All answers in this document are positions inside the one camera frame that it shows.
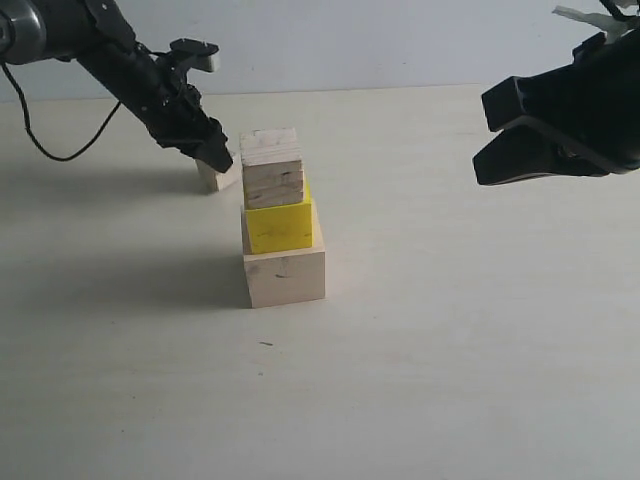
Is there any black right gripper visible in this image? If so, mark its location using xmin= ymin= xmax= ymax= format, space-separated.
xmin=473 ymin=30 xmax=639 ymax=186

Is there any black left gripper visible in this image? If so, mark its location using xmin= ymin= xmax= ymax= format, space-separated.
xmin=139 ymin=81 xmax=234 ymax=173

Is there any small pale wooden cube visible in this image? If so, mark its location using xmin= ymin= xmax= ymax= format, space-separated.
xmin=195 ymin=151 xmax=242 ymax=193

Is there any striped plywood cube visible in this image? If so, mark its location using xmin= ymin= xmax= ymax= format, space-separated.
xmin=239 ymin=128 xmax=304 ymax=209

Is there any yellow cube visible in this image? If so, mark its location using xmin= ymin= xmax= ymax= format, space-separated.
xmin=243 ymin=180 xmax=313 ymax=254

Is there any large pale wooden cube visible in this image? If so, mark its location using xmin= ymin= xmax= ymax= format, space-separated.
xmin=241 ymin=205 xmax=326 ymax=308

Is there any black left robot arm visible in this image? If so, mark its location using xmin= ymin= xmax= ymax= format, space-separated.
xmin=1 ymin=1 xmax=233 ymax=173

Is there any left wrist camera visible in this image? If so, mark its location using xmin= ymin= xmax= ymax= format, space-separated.
xmin=169 ymin=38 xmax=220 ymax=73

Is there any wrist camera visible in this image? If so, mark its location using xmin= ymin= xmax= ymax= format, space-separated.
xmin=552 ymin=0 xmax=639 ymax=44
xmin=169 ymin=38 xmax=220 ymax=73

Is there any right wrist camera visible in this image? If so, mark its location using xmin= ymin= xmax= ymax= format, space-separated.
xmin=552 ymin=0 xmax=639 ymax=44

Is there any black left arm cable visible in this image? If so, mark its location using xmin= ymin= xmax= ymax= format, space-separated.
xmin=0 ymin=62 xmax=124 ymax=162

